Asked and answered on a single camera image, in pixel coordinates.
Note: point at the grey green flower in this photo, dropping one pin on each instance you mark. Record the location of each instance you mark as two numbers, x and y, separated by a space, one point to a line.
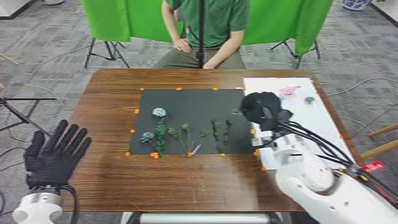
310 99

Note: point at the pale blue flower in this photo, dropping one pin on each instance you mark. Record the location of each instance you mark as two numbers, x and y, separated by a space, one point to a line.
159 112

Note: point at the black pole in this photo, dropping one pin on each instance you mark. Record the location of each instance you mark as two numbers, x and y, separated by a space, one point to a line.
202 36

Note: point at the person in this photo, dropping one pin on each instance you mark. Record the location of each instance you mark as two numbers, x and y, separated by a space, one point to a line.
216 20

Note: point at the pink flower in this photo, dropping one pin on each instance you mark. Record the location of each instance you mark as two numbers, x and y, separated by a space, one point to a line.
289 90

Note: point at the white sheet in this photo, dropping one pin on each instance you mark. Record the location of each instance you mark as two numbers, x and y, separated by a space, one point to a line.
308 116

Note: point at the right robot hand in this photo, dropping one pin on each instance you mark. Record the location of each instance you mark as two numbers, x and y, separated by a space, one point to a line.
264 108

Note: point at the pale grey bar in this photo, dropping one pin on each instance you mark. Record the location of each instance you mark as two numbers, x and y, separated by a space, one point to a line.
202 218

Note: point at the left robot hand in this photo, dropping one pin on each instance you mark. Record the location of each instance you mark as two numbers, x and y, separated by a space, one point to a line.
54 156

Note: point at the black stand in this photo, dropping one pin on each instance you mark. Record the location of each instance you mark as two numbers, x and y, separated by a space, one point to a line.
296 51
109 50

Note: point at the green sprig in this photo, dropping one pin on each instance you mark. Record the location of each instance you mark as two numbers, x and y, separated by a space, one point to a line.
216 135
204 135
188 133
228 131
177 136

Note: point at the black tripod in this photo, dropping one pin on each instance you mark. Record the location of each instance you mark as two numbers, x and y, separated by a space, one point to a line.
21 113

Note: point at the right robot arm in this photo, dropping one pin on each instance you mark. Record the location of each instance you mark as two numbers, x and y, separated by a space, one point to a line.
321 190

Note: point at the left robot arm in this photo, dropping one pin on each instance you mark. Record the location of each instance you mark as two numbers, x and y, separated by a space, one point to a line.
38 206

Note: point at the dark mat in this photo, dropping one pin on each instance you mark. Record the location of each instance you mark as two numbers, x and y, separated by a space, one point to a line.
196 106

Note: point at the blue white vase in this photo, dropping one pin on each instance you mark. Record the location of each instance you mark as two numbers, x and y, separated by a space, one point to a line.
356 4

